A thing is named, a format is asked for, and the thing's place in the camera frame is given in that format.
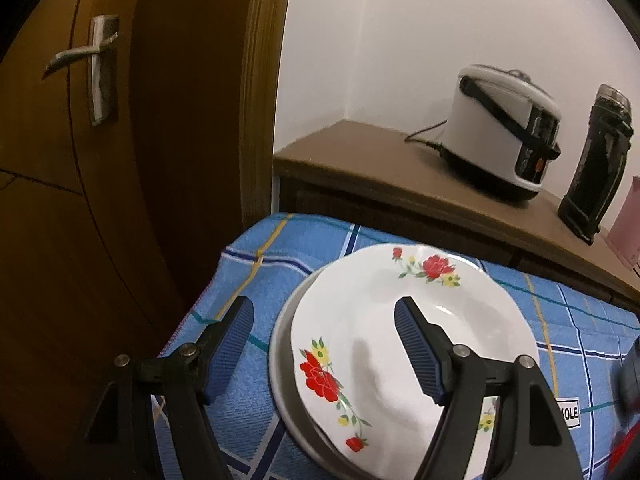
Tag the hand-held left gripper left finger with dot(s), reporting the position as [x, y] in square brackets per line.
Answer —
[230, 350]

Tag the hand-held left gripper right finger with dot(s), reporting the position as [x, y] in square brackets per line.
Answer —
[420, 355]

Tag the plain grey plate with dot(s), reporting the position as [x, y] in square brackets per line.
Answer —
[280, 390]

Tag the white plate with red flowers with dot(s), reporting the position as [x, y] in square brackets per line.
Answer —
[370, 310]

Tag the stainless steel bowl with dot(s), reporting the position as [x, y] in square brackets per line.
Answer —
[631, 375]

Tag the blue plaid tablecloth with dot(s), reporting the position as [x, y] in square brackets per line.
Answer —
[280, 255]

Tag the brown wooden door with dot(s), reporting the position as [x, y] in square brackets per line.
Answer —
[100, 210]

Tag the brown wooden cabinet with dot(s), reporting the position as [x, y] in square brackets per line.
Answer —
[360, 160]

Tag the pink electric kettle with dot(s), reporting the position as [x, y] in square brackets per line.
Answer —
[629, 235]

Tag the white and black rice cooker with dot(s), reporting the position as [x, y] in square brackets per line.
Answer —
[480, 120]

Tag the black thermos flask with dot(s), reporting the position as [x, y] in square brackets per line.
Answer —
[595, 170]

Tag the brown wooden door frame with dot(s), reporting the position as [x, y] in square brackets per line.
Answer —
[265, 85]

